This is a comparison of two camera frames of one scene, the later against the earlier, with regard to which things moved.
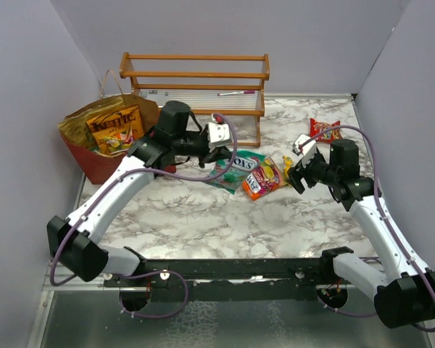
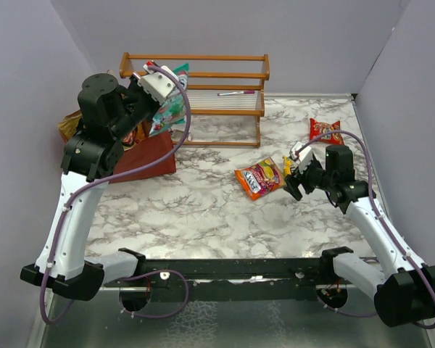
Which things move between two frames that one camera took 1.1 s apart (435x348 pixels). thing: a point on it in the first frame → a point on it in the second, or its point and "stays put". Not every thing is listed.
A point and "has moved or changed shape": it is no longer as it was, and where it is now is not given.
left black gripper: x=217 y=154 → x=133 y=86
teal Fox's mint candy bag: x=243 y=164 → x=175 y=109
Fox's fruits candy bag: x=266 y=179 stays put
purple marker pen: x=243 y=92 stays put
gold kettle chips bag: x=126 y=121 has moved or changed shape
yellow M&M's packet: x=287 y=164 stays put
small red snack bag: x=317 y=127 stays put
